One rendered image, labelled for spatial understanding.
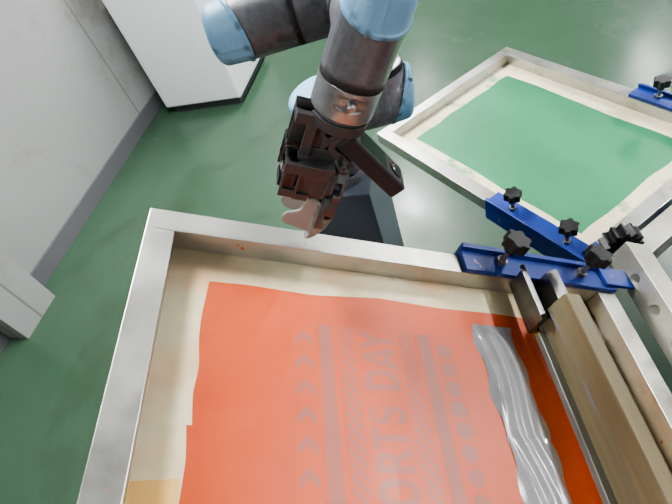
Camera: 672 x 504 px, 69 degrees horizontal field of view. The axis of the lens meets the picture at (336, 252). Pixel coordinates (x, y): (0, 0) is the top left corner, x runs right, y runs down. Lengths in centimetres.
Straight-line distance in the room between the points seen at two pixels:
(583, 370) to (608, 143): 93
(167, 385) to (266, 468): 15
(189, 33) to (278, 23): 336
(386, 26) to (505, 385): 51
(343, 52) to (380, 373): 40
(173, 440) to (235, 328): 16
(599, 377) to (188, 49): 368
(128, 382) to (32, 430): 243
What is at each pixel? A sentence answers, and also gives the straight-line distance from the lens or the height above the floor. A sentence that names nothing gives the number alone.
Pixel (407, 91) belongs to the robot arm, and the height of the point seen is 139.
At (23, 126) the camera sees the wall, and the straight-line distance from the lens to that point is 369.
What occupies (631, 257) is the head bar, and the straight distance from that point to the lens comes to 103.
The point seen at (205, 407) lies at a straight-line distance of 60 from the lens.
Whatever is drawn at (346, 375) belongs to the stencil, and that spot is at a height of 138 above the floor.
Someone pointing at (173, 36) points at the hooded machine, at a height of 63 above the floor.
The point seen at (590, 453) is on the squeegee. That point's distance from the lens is 75.
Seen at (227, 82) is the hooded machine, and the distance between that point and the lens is 408.
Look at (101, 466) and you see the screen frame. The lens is 55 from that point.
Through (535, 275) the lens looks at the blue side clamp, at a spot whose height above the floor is 124.
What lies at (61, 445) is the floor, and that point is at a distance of 283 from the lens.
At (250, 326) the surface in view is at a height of 145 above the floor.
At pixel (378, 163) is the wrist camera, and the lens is 62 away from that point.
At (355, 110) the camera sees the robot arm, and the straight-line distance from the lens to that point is 56.
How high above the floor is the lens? 196
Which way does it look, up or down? 47 degrees down
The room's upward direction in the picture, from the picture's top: 22 degrees counter-clockwise
